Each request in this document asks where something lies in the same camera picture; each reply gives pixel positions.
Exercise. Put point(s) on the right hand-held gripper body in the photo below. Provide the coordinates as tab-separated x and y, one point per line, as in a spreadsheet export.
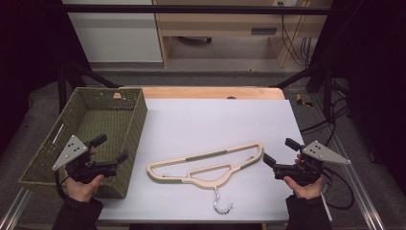
319	152

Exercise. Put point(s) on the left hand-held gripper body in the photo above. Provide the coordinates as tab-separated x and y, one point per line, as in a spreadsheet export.
72	151

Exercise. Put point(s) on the green woven basket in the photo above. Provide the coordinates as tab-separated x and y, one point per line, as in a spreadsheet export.
92	118

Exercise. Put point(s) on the person's left hand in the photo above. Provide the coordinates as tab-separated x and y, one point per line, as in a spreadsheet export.
82	191

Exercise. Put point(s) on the person's right hand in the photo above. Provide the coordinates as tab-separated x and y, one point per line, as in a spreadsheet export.
306	191

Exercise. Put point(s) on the yellow and black tool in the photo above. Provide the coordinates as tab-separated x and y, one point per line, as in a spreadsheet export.
300	99

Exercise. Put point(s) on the black metal stand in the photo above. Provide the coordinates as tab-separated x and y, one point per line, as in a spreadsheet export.
62	86
327	92

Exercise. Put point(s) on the white table sheet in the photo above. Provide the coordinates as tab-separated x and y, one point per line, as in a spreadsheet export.
207	124

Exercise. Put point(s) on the black curtain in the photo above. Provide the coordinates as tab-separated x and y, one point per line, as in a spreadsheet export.
28	57
376	80

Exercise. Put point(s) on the white cabinet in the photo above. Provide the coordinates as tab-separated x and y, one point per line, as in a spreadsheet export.
118	35

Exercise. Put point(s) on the light wooden desk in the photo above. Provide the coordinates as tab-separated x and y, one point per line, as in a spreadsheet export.
220	24

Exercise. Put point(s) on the aluminium rail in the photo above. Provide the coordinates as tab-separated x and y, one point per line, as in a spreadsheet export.
360	191
14	209

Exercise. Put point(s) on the black horizontal frame bar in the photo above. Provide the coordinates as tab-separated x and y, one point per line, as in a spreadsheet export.
191	9

